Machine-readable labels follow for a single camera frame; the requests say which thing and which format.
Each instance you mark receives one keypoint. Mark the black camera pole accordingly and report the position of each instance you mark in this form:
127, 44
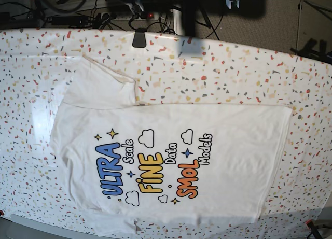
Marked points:
188, 18

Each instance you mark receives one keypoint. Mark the red clamp right corner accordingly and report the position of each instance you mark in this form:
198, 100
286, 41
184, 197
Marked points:
310, 225

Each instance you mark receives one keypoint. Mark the white power strip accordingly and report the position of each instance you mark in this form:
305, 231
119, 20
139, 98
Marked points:
126, 16

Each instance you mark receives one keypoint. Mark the black power adapter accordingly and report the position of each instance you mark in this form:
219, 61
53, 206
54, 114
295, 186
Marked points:
70, 20

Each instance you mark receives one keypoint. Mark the metal stand frame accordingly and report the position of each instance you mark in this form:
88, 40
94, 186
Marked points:
313, 37

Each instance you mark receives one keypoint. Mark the white printed T-shirt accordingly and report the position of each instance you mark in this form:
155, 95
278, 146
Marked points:
187, 163

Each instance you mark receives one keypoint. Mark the terrazzo pattern tablecloth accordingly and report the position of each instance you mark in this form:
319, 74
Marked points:
36, 66

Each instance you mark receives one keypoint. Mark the black table clamp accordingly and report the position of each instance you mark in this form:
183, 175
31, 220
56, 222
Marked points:
139, 40

